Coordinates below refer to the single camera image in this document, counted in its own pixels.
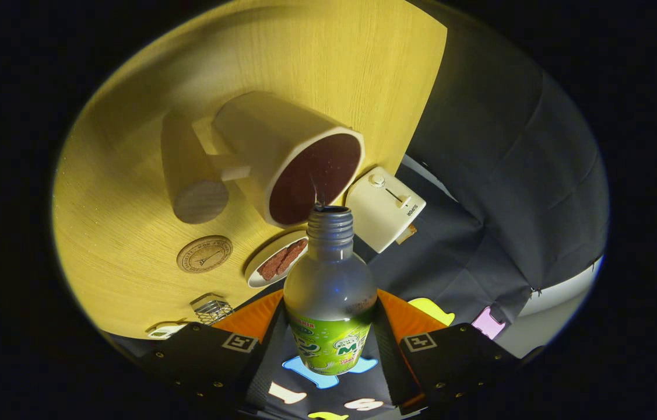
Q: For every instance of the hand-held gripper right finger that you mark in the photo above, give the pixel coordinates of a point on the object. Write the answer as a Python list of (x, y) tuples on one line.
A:
[(391, 367)]

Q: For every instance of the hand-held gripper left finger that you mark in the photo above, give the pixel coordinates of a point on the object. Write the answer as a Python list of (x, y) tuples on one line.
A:
[(255, 373)]

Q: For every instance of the silver bottle with green label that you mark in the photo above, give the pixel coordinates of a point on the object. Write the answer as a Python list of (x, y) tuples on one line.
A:
[(331, 286)]

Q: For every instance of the round cork coaster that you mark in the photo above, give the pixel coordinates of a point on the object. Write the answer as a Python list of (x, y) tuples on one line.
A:
[(204, 254)]

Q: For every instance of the white round plate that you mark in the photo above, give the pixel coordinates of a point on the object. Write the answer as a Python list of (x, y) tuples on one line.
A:
[(258, 279)]

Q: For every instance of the white divided dish of beans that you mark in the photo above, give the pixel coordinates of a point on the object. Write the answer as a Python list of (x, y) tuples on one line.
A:
[(165, 331)]

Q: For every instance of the brown food slice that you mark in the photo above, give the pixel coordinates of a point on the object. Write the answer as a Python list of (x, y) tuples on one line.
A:
[(293, 255), (271, 265)]

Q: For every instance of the toast slice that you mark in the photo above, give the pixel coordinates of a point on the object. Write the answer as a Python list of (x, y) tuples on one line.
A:
[(407, 234)]

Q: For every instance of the wooden table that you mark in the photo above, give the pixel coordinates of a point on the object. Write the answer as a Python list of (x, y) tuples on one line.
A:
[(147, 280)]

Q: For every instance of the cream toaster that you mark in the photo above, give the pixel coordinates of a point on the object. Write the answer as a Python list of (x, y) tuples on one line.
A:
[(383, 210)]

